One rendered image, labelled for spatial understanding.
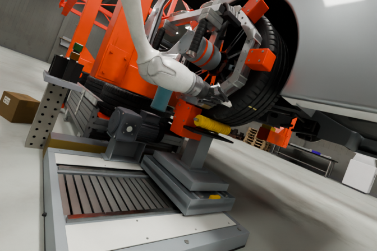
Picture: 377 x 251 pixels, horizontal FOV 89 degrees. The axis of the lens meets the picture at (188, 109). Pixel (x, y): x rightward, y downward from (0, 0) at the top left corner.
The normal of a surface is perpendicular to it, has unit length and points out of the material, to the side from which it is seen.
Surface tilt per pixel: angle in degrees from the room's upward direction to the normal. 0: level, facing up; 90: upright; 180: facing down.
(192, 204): 90
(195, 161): 90
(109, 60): 90
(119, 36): 90
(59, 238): 0
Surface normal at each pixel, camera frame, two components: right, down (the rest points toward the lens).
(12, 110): -0.33, -0.13
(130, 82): 0.60, 0.23
